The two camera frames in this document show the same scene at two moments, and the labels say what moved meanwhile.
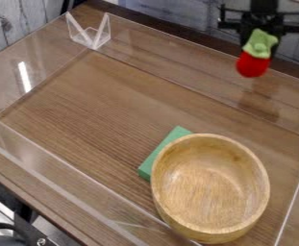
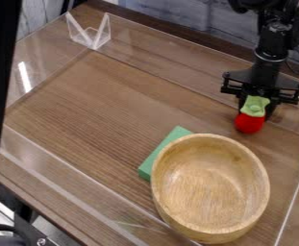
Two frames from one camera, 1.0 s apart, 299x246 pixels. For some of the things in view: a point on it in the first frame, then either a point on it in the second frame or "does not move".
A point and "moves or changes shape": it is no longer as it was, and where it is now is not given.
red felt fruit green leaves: (253, 60) moves or changes shape
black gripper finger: (244, 36) → (241, 99)
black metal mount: (26, 232) does not move
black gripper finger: (275, 46) → (269, 109)
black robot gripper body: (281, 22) → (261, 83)
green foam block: (147, 166) does not move
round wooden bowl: (209, 187) does not move
